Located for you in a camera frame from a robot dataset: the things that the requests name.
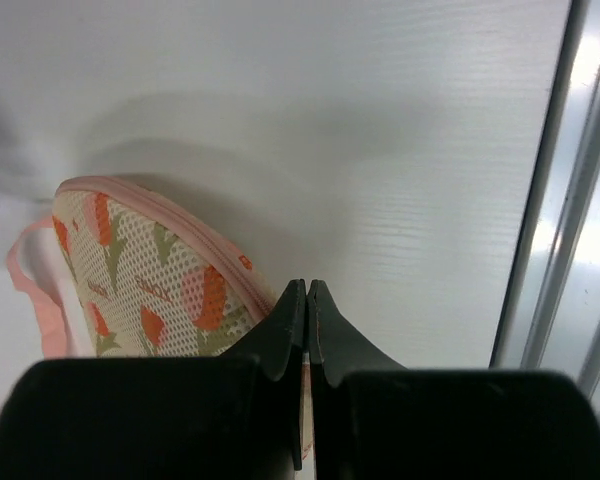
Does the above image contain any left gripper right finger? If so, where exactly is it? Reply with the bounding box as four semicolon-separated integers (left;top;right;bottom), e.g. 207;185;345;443
307;280;600;479

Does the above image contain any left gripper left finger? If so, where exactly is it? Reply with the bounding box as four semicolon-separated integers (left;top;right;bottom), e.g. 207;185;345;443
0;280;306;479

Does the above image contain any floral mesh laundry bag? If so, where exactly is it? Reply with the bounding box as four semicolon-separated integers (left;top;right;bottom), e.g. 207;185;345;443
36;176;302;381

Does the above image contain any aluminium mounting rail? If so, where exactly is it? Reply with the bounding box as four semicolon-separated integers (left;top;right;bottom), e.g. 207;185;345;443
491;1;600;420

